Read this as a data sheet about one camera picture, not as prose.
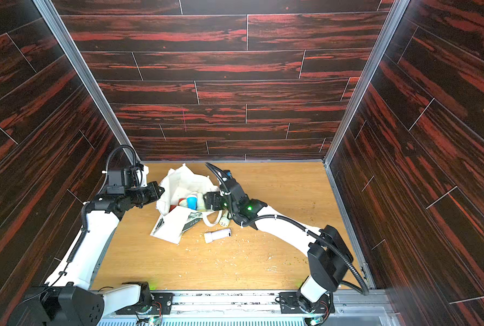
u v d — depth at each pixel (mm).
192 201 910
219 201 702
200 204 917
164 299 750
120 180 566
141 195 648
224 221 928
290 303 736
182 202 927
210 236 885
